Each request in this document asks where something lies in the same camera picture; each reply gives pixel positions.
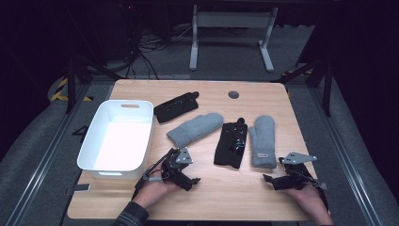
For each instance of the white metal desk frame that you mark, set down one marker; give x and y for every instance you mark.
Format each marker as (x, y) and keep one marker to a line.
(232, 19)

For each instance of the black metal stand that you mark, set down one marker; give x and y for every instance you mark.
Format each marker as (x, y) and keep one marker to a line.
(71, 84)
(327, 88)

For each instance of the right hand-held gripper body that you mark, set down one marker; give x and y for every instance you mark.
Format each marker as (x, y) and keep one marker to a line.
(296, 171)

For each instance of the yellow black hazard tape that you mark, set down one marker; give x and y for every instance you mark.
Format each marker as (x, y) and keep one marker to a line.
(59, 91)

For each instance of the person's right hand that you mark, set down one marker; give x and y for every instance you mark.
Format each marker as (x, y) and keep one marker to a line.
(309, 201)

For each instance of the black glove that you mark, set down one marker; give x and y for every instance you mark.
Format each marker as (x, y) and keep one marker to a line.
(226, 147)
(175, 108)

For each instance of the grey knitted mitten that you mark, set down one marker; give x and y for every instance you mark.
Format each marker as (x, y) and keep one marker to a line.
(194, 128)
(263, 138)

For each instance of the white plastic bin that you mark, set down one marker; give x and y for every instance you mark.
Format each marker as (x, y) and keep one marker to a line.
(119, 147)

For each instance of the person's left hand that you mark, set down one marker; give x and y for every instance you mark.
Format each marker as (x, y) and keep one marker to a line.
(153, 190)

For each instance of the grey round table grommet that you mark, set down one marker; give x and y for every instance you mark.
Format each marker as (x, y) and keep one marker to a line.
(233, 94)

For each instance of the metal floor rail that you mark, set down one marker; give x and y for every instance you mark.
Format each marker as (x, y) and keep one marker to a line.
(47, 157)
(345, 157)

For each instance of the black floor tape mark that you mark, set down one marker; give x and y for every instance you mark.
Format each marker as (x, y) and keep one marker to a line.
(82, 133)

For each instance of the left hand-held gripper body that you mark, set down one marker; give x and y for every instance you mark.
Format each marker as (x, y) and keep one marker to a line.
(175, 166)

